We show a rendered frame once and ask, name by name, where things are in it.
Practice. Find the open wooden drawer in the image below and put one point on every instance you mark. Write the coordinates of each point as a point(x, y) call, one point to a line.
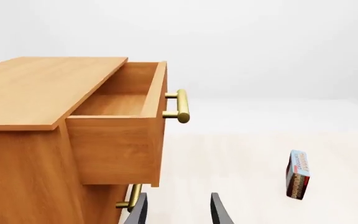
point(120, 144)

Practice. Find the wooden cabinet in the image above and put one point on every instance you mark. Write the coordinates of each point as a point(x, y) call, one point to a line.
point(26, 140)

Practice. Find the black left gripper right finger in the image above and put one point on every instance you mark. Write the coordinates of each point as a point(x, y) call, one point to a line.
point(219, 211)

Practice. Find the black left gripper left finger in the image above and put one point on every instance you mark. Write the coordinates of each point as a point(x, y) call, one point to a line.
point(138, 213)

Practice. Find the chocolate pudding box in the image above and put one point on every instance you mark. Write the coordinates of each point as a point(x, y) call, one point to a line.
point(297, 176)

